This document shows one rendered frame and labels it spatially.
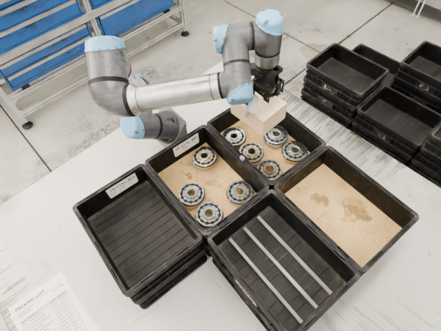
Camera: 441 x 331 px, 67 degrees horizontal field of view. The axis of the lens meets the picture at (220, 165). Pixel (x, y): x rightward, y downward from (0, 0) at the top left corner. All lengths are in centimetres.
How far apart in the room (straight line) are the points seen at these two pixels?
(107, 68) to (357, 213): 98
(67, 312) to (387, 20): 355
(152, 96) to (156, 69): 219
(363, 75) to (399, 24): 156
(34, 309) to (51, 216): 38
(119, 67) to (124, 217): 57
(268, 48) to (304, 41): 244
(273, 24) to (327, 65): 146
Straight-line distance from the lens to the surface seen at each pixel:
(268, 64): 102
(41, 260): 154
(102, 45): 106
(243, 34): 96
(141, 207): 133
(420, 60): 262
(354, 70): 239
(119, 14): 303
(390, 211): 134
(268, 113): 115
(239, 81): 92
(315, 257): 123
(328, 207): 131
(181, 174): 136
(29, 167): 282
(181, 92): 95
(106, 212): 136
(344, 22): 373
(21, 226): 165
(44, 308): 146
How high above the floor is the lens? 196
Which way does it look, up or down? 56 degrees down
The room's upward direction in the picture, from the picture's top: 5 degrees counter-clockwise
